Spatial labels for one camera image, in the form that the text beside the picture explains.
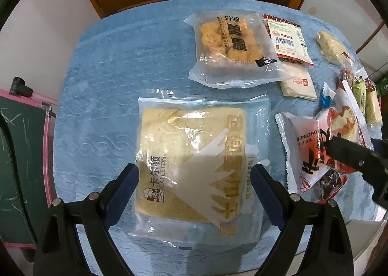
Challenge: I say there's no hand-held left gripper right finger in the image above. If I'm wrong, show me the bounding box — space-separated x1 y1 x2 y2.
251 163 355 276

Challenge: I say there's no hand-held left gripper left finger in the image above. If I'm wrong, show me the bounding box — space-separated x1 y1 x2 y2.
33 163 140 276

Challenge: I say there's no red packet with food picture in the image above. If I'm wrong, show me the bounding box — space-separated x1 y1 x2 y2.
315 88 374 173

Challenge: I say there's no white dark red snack packet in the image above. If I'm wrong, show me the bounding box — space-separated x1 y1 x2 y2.
275 112 348 202

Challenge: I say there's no beige packet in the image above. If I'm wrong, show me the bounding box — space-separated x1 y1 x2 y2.
279 60 317 101

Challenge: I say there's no large toast bread packet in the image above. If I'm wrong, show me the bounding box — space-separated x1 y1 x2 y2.
129 94 272 246

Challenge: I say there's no pale puffed snack packet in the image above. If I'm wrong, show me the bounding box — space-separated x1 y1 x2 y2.
316 30 356 67

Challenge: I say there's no red label white packet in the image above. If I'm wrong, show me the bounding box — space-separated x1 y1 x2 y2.
262 13 316 67

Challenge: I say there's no clear fried snack packet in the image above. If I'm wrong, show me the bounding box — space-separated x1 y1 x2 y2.
184 11 281 90

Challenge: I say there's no yellow small packet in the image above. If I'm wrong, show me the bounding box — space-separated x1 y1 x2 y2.
364 79 383 127

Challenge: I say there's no blue white small packet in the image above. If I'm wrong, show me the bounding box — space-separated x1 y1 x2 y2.
320 82 336 109

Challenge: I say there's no green small packet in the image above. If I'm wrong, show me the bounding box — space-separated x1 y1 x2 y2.
352 79 369 103

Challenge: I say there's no pink framed chalkboard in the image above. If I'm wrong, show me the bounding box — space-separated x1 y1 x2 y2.
0 77 58 252

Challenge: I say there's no blue towel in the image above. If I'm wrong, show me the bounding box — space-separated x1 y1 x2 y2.
53 0 388 264

